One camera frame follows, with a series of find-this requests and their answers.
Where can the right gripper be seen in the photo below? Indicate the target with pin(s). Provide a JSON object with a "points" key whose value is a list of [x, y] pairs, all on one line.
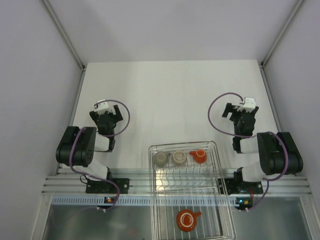
{"points": [[233, 109]]}

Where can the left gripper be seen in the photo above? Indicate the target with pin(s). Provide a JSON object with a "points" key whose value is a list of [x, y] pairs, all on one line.
{"points": [[117, 114]]}

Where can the metal wire dish rack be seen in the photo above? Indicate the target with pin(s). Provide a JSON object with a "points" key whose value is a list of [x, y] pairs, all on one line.
{"points": [[215, 223]]}

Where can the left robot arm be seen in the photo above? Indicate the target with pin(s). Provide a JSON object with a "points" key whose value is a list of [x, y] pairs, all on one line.
{"points": [[77, 147]]}

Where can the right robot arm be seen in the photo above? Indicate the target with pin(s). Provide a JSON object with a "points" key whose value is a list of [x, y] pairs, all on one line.
{"points": [[277, 153]]}

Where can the small orange cup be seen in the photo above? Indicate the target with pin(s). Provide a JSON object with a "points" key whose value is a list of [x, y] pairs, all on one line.
{"points": [[199, 156]]}

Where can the beige grey cup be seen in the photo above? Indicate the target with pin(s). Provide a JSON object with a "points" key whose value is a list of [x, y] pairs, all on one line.
{"points": [[161, 158]]}

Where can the beige speckled cup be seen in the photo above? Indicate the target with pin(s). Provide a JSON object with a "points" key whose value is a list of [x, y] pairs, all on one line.
{"points": [[179, 158]]}

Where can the orange mug white rim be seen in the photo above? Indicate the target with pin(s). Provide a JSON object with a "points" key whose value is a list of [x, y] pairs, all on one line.
{"points": [[186, 220]]}

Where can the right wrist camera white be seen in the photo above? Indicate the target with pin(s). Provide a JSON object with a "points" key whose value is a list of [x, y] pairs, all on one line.
{"points": [[248, 104]]}

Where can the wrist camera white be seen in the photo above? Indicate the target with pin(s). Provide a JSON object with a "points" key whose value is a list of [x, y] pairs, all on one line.
{"points": [[248, 104], [101, 107]]}

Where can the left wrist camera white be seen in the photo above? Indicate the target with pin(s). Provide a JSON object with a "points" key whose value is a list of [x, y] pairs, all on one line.
{"points": [[101, 107]]}

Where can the right frame post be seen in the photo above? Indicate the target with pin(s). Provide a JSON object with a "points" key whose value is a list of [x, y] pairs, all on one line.
{"points": [[292, 15]]}

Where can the frame post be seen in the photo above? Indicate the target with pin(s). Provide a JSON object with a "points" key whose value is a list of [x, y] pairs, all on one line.
{"points": [[292, 15], [63, 33]]}

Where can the aluminium mounting rail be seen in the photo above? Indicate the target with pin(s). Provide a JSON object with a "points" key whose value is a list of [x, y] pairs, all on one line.
{"points": [[132, 181]]}

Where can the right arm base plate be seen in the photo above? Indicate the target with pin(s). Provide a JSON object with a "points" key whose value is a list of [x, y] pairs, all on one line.
{"points": [[231, 186]]}

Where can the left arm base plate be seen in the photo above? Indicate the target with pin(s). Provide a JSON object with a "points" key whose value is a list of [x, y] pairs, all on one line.
{"points": [[102, 187]]}

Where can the white slotted cable duct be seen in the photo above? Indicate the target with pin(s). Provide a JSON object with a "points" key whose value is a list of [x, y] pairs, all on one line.
{"points": [[100, 200]]}

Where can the left frame post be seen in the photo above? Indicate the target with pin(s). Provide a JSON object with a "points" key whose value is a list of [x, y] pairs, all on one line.
{"points": [[63, 33]]}

